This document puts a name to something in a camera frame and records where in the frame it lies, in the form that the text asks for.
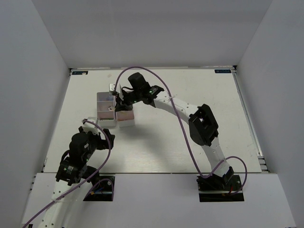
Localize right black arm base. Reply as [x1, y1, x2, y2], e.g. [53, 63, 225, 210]
[197, 175, 245, 202]

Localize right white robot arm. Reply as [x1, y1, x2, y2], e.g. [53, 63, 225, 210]
[111, 72, 234, 190]

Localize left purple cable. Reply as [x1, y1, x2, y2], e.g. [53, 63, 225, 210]
[23, 119, 113, 227]

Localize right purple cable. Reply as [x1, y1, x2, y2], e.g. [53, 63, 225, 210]
[115, 66, 247, 196]

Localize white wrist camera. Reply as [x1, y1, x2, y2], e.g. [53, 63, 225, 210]
[109, 83, 123, 100]
[82, 117, 99, 135]

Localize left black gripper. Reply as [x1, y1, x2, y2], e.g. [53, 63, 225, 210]
[84, 128, 115, 161]

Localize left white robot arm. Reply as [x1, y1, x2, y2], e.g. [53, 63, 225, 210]
[22, 126, 115, 228]

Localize left blue table label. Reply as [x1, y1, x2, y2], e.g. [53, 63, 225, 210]
[72, 71, 88, 75]

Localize left white organizer bin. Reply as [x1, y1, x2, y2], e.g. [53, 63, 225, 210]
[96, 92, 116, 127]

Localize blue table label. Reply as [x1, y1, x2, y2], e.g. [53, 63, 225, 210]
[72, 71, 88, 75]
[214, 69, 231, 74]

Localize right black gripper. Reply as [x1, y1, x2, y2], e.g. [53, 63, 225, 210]
[115, 89, 142, 111]

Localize right blue table label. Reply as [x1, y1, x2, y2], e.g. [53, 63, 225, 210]
[214, 69, 231, 74]

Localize pink correction tape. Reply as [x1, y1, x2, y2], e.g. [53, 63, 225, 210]
[116, 111, 134, 121]

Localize purple cable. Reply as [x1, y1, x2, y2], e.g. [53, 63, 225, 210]
[23, 119, 113, 227]
[115, 66, 247, 196]

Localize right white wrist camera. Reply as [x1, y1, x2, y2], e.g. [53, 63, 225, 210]
[109, 83, 123, 100]

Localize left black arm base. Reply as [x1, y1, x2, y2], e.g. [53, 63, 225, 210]
[83, 175, 115, 202]

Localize right white organizer bin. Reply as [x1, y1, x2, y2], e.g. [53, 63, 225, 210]
[115, 105, 135, 128]

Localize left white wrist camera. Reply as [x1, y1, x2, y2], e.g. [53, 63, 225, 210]
[82, 117, 99, 135]

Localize white organizer bin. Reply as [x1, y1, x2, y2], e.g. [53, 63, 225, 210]
[115, 105, 135, 128]
[96, 92, 116, 127]

